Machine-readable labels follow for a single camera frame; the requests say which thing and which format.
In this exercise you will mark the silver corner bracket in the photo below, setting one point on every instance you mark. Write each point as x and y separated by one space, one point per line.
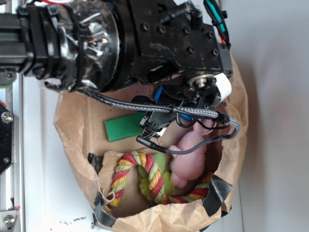
8 220

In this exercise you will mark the multicoloured rope toy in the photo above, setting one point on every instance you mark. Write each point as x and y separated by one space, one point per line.
138 158

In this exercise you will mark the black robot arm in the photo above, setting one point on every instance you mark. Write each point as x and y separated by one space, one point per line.
106 45

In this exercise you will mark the green block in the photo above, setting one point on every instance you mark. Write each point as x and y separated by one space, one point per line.
124 127

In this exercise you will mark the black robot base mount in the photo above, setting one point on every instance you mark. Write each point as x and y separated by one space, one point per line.
6 137

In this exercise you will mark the pink plush toy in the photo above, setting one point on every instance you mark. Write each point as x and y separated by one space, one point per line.
188 167

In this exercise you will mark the aluminium extrusion rail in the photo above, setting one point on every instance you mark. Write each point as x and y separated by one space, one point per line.
12 194

